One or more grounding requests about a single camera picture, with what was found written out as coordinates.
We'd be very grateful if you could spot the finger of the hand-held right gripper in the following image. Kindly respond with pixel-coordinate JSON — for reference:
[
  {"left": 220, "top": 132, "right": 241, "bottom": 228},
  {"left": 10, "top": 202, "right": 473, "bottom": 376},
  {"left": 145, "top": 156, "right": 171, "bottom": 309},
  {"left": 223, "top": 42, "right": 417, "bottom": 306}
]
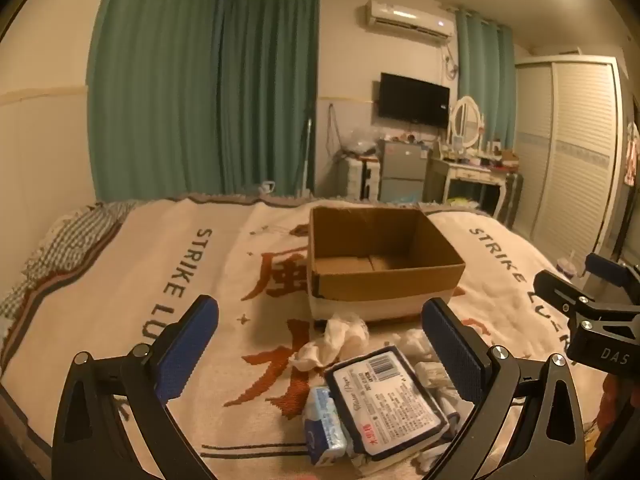
[
  {"left": 532, "top": 270, "right": 640, "bottom": 323},
  {"left": 586, "top": 253, "right": 640, "bottom": 288}
]

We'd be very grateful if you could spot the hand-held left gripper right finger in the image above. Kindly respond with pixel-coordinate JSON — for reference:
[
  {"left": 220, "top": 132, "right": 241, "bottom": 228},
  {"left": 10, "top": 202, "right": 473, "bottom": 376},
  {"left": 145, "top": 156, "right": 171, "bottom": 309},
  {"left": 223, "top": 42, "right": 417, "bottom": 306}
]
[{"left": 421, "top": 297, "right": 587, "bottom": 480}]

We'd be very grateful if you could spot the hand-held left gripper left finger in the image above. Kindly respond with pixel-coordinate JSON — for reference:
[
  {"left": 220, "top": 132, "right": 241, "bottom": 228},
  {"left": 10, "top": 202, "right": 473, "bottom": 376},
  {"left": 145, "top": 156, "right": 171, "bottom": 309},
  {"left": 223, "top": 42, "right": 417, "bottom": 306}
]
[{"left": 51, "top": 295, "right": 221, "bottom": 480}]

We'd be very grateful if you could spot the small white packet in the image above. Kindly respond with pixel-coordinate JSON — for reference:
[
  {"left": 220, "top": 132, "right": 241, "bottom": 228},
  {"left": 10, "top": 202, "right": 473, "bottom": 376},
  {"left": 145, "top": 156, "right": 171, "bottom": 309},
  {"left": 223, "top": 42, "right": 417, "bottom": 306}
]
[{"left": 415, "top": 360, "right": 452, "bottom": 392}]

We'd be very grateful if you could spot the dark-edged tissue pack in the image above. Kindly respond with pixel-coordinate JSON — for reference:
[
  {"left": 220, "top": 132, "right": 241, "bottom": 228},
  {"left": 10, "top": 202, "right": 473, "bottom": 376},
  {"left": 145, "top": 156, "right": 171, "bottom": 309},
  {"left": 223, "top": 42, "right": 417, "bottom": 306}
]
[{"left": 324, "top": 346, "right": 451, "bottom": 462}]

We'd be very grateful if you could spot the brown cardboard box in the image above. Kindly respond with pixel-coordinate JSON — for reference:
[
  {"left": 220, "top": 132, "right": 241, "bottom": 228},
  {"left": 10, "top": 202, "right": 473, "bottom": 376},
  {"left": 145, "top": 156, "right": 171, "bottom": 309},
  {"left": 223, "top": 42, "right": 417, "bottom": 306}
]
[{"left": 307, "top": 205, "right": 467, "bottom": 325}]

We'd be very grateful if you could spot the white tissue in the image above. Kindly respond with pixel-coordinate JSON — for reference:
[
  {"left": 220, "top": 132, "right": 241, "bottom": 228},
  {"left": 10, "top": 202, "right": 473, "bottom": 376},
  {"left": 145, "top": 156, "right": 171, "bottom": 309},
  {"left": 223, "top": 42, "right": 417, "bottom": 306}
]
[{"left": 292, "top": 311, "right": 372, "bottom": 372}]

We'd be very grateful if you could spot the blue tissue packet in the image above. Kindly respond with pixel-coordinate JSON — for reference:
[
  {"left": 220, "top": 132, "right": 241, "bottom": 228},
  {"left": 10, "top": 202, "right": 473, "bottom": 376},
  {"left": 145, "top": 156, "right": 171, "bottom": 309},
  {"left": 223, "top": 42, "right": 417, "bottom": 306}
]
[{"left": 301, "top": 385, "right": 349, "bottom": 467}]

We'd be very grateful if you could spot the purple drink cup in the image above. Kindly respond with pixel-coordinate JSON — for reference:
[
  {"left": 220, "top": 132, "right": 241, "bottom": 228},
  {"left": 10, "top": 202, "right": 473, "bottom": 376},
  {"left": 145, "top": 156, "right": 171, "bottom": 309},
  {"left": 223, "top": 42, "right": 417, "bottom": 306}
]
[{"left": 557, "top": 254, "right": 579, "bottom": 282}]

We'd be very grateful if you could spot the red cloth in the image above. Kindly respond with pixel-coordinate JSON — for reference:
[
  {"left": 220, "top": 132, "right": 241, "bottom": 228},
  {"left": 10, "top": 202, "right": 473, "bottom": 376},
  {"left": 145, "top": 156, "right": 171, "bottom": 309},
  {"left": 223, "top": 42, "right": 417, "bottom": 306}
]
[{"left": 599, "top": 374, "right": 623, "bottom": 433}]

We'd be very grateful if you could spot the cream printed blanket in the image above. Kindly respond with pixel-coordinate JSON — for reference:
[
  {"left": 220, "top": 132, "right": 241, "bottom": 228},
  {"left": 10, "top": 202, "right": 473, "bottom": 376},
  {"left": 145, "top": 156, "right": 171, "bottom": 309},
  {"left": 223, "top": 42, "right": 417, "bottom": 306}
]
[{"left": 0, "top": 194, "right": 618, "bottom": 480}]

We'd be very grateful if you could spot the hanging red white garment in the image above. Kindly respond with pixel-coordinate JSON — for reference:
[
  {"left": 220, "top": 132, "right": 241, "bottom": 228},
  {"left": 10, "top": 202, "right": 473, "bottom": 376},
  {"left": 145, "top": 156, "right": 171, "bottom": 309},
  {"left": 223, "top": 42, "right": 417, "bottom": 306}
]
[{"left": 621, "top": 121, "right": 640, "bottom": 187}]

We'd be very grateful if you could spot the white louvred wardrobe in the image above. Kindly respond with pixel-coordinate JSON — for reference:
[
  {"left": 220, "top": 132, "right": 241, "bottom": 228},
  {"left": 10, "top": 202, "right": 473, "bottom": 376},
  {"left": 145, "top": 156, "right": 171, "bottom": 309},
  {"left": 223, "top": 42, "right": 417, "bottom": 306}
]
[{"left": 514, "top": 55, "right": 632, "bottom": 262}]

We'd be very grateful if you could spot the white dressing table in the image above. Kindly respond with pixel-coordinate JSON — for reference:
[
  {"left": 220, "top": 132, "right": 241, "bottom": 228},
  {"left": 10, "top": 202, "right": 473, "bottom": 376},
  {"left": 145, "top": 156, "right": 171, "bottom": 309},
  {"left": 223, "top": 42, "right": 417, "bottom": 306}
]
[{"left": 425, "top": 151, "right": 511, "bottom": 221}]

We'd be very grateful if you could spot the checkered bedsheet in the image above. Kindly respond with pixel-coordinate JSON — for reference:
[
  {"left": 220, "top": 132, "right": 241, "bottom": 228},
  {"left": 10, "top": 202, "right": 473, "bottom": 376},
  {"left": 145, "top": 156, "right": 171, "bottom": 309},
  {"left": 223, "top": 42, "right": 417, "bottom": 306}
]
[{"left": 0, "top": 200, "right": 147, "bottom": 322}]

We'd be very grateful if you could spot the oval white vanity mirror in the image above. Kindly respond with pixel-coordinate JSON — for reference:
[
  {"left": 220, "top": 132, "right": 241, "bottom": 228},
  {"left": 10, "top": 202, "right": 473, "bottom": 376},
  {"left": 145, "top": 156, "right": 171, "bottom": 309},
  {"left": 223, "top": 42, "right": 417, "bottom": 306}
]
[{"left": 448, "top": 96, "right": 487, "bottom": 152}]

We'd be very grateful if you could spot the grey mini fridge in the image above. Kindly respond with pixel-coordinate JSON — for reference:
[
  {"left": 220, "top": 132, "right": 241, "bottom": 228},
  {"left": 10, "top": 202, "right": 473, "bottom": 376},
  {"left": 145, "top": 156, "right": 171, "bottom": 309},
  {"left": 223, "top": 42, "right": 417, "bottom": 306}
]
[{"left": 377, "top": 139, "right": 429, "bottom": 204}]

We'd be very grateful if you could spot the white suitcase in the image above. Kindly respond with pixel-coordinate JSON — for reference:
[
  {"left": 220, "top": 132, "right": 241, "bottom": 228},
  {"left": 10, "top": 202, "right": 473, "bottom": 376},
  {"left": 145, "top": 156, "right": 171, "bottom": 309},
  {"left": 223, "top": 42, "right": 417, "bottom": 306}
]
[{"left": 339, "top": 157, "right": 382, "bottom": 202}]

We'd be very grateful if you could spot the narrow green curtain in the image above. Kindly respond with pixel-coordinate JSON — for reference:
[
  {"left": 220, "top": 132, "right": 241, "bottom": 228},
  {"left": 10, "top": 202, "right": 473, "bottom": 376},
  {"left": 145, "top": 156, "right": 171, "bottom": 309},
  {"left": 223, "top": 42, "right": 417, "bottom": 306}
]
[{"left": 454, "top": 7, "right": 517, "bottom": 152}]

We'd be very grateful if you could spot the white stick vacuum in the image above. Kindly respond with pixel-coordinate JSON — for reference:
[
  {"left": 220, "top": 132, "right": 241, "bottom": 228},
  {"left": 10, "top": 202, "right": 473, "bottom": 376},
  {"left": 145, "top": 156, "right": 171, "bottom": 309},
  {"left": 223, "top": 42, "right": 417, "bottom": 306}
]
[{"left": 299, "top": 114, "right": 315, "bottom": 197}]

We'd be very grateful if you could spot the clear plastic bag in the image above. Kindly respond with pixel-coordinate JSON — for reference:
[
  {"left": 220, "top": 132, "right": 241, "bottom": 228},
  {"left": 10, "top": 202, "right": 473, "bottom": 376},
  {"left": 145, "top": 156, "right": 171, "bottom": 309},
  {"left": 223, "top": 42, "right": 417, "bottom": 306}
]
[{"left": 339, "top": 126, "right": 379, "bottom": 159}]

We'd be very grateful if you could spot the wide green curtain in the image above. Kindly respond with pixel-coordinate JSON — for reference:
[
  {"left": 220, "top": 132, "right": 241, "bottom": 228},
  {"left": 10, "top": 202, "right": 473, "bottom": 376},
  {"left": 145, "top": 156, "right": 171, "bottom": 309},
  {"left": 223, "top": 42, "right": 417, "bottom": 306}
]
[{"left": 87, "top": 0, "right": 223, "bottom": 203}]

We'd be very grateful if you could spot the white air conditioner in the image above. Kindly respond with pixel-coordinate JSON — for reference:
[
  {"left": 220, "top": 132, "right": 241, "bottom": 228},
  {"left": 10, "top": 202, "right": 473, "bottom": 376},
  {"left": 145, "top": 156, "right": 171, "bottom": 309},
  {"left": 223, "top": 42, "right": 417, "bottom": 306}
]
[{"left": 363, "top": 0, "right": 455, "bottom": 39}]

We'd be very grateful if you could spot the black wall television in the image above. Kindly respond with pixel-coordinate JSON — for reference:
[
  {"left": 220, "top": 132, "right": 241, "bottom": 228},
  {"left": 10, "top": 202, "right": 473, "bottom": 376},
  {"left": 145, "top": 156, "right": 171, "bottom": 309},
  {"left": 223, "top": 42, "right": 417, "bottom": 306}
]
[{"left": 377, "top": 72, "right": 451, "bottom": 129}]

